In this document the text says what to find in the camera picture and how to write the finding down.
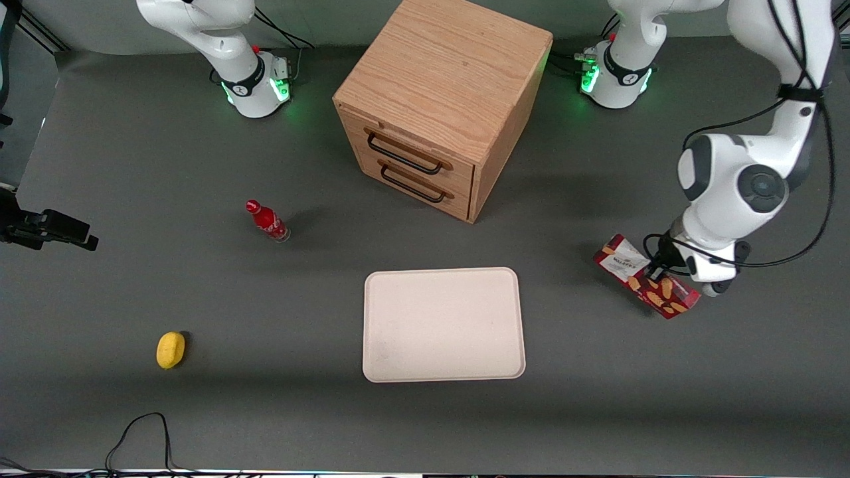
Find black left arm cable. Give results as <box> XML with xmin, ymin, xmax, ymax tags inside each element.
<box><xmin>643</xmin><ymin>0</ymin><xmax>839</xmax><ymax>270</ymax></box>

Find black right arm base cables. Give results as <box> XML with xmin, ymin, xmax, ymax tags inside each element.
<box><xmin>254</xmin><ymin>7</ymin><xmax>315</xmax><ymax>84</ymax></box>

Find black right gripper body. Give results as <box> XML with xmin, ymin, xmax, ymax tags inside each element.
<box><xmin>0</xmin><ymin>191</ymin><xmax>43</xmax><ymax>250</ymax></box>

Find thin black table cable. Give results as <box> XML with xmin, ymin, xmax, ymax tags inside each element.
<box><xmin>106</xmin><ymin>413</ymin><xmax>175</xmax><ymax>473</ymax></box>

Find red cola bottle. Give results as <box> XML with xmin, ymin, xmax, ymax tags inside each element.
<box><xmin>245</xmin><ymin>199</ymin><xmax>291</xmax><ymax>244</ymax></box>

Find white rectangular tray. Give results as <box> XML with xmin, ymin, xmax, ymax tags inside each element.
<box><xmin>363</xmin><ymin>267</ymin><xmax>527</xmax><ymax>384</ymax></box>

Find yellow lemon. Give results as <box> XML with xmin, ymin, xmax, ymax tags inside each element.
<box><xmin>156</xmin><ymin>331</ymin><xmax>187</xmax><ymax>370</ymax></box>

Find wooden drawer black handle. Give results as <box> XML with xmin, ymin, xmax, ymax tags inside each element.
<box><xmin>337</xmin><ymin>106</ymin><xmax>475</xmax><ymax>195</ymax></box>
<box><xmin>349</xmin><ymin>136</ymin><xmax>474</xmax><ymax>223</ymax></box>

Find black left arm base cables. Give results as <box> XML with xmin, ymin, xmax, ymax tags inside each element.
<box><xmin>550</xmin><ymin>13</ymin><xmax>622</xmax><ymax>77</ymax></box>

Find wooden drawer cabinet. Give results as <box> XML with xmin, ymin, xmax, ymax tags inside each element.
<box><xmin>332</xmin><ymin>0</ymin><xmax>554</xmax><ymax>224</ymax></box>

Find red cookie box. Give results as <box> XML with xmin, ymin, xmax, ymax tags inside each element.
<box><xmin>593</xmin><ymin>234</ymin><xmax>701</xmax><ymax>320</ymax></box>

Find black arm base cables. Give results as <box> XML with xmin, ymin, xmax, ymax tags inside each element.
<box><xmin>254</xmin><ymin>7</ymin><xmax>315</xmax><ymax>84</ymax></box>
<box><xmin>550</xmin><ymin>13</ymin><xmax>622</xmax><ymax>77</ymax></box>

